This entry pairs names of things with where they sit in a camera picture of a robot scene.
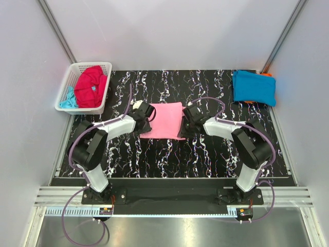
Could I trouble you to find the pink t-shirt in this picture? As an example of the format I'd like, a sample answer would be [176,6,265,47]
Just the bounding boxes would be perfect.
[139,102,185,140]

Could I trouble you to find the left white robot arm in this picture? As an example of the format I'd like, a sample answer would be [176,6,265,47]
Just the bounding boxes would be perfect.
[67,100,156,204]

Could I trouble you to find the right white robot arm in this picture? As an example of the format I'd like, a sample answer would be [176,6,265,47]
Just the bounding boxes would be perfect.
[178,104,276,204]

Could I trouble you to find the black marble pattern mat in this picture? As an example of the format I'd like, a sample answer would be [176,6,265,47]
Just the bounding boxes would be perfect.
[68,69,289,178]

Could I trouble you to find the red t-shirt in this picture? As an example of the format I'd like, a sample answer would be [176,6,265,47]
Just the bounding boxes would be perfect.
[74,65,107,108]

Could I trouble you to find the white plastic laundry basket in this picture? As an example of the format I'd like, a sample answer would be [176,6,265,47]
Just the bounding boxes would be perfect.
[54,62,112,115]

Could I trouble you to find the folded blue t-shirt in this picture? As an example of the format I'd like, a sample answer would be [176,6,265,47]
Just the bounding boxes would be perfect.
[232,70,277,107]

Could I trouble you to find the light blue garment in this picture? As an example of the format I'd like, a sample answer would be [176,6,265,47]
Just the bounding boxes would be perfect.
[59,86,78,109]

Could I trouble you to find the folded orange t-shirt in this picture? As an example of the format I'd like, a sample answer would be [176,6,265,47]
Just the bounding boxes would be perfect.
[243,73,273,104]

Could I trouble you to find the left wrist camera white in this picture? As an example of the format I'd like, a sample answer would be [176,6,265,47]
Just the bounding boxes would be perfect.
[131,100,143,109]

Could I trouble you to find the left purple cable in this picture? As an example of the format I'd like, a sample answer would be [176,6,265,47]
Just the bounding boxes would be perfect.
[61,83,134,244]

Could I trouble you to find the purple cable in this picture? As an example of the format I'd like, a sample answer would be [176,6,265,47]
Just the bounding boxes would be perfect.
[189,97,277,224]
[61,83,134,244]

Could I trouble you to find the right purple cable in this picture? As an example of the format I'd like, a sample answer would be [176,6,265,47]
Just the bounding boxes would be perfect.
[189,97,277,224]

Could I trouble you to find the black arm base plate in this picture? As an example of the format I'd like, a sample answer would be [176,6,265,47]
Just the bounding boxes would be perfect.
[82,178,264,216]

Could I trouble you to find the aluminium frame rail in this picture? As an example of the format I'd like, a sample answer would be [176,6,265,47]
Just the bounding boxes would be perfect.
[34,187,313,218]

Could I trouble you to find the left aluminium corner post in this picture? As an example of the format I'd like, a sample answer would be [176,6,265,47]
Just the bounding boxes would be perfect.
[36,0,77,64]

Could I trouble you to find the aluminium corner post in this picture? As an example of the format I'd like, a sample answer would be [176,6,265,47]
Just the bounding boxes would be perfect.
[260,0,308,73]
[36,0,77,64]

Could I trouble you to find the right aluminium corner post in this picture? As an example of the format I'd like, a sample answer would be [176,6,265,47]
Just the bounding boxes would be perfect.
[260,0,308,73]

